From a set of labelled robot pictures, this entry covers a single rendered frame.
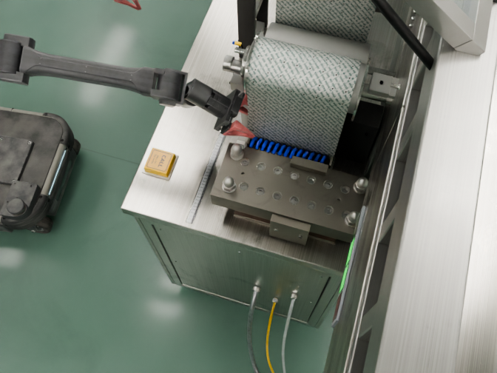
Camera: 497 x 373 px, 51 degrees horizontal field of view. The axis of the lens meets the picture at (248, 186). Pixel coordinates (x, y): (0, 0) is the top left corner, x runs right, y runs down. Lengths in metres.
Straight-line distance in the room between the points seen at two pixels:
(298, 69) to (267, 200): 0.34
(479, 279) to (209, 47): 1.16
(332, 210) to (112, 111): 1.67
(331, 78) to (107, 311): 1.55
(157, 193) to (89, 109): 1.37
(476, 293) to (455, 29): 0.39
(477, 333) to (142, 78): 0.88
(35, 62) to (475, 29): 0.96
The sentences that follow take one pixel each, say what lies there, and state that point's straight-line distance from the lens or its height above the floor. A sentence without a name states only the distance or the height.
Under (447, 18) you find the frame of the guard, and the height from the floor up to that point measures 1.71.
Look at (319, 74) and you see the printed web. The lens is 1.17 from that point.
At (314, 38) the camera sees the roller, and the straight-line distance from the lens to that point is 1.33.
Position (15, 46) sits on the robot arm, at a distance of 1.38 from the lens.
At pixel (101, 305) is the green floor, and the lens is 2.38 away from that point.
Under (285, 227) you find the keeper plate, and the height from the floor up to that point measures 1.00.
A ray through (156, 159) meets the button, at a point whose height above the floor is 0.92.
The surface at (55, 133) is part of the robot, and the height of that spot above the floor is 0.24.
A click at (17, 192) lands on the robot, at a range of 2.36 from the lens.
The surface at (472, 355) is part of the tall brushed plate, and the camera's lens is 0.87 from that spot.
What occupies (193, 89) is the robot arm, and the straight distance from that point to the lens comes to 1.29.
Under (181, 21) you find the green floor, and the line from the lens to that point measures 3.05.
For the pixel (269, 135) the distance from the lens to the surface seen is 1.37.
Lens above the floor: 2.24
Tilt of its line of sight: 65 degrees down
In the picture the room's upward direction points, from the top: 1 degrees counter-clockwise
